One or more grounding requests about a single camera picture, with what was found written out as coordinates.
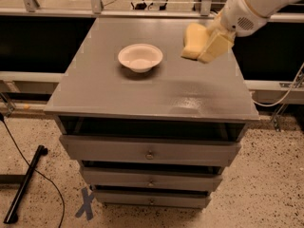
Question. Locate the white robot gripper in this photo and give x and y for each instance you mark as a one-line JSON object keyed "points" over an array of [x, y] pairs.
{"points": [[237, 16]]}

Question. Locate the yellow sponge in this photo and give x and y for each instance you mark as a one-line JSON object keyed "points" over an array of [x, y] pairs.
{"points": [[194, 39]]}

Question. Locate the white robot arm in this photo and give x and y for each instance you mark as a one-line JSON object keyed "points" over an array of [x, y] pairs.
{"points": [[265, 8]]}

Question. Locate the white paper bowl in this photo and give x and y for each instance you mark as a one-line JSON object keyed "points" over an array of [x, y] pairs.
{"points": [[140, 58]]}

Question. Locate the grey drawer cabinet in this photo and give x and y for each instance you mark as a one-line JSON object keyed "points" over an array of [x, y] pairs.
{"points": [[176, 100]]}

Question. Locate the top grey drawer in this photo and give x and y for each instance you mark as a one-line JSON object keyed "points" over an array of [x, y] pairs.
{"points": [[182, 152]]}

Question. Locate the grey drawer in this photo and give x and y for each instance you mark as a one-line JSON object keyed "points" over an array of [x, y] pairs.
{"points": [[151, 199], [150, 179], [182, 152]]}

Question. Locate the middle grey drawer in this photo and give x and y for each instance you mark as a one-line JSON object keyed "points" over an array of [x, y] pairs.
{"points": [[150, 179]]}

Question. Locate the bottom grey drawer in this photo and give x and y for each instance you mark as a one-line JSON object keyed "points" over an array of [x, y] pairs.
{"points": [[151, 199]]}

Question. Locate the grey tape cross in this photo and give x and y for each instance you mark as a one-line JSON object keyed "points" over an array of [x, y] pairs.
{"points": [[85, 208]]}

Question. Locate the black stand leg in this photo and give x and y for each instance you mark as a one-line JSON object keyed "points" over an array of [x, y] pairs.
{"points": [[22, 181]]}

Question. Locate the metal railing frame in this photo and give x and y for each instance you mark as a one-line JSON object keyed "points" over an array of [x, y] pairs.
{"points": [[204, 9]]}

